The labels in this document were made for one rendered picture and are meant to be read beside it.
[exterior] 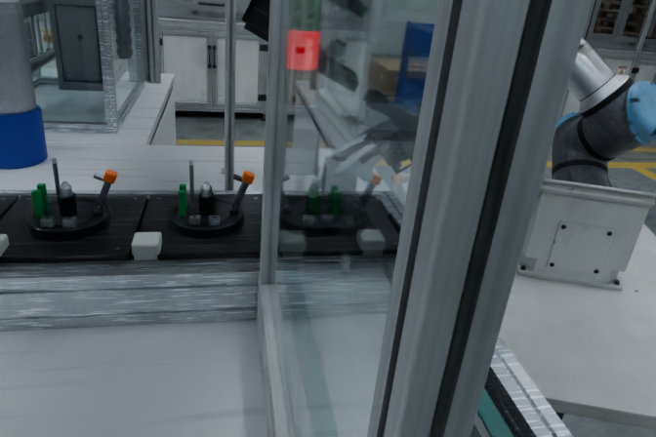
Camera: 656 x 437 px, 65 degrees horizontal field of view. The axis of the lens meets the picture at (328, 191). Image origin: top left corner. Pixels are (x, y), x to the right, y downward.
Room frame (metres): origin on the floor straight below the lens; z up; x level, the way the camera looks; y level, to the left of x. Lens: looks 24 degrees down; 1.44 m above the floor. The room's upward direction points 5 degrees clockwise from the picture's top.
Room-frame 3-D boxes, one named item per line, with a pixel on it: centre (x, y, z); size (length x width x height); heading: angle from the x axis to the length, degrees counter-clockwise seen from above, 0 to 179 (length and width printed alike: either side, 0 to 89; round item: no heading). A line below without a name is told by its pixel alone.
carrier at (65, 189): (0.82, 0.47, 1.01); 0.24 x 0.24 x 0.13; 13
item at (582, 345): (1.05, -0.51, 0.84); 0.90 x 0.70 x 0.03; 174
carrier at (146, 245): (0.87, 0.23, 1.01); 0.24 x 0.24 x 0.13; 13
